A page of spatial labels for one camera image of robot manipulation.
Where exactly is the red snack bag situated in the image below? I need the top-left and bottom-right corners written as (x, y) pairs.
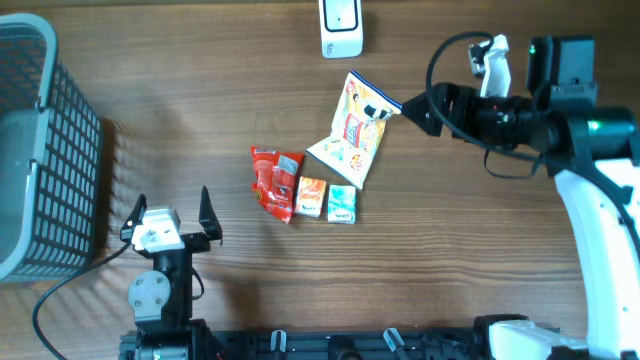
top-left (251, 146), bottom-right (304, 223)

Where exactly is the teal small carton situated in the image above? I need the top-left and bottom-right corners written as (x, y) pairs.
top-left (327, 185), bottom-right (356, 224)

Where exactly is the grey plastic shopping basket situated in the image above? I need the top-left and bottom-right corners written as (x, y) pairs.
top-left (1, 13), bottom-right (103, 283)

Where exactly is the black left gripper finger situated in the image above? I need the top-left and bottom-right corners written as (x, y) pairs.
top-left (120, 194), bottom-right (147, 242)
top-left (198, 185), bottom-right (223, 241)

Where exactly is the orange small carton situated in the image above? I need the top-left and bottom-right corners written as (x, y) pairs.
top-left (294, 176), bottom-right (327, 218)

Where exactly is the yellow wet wipes pack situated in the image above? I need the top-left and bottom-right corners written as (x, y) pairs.
top-left (307, 70), bottom-right (402, 190)

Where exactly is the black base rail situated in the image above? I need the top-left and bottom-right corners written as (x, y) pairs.
top-left (118, 328), bottom-right (479, 360)

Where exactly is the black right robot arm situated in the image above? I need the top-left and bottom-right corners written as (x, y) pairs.
top-left (401, 31), bottom-right (639, 359)

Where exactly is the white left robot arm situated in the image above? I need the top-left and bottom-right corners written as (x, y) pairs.
top-left (119, 187), bottom-right (225, 360)

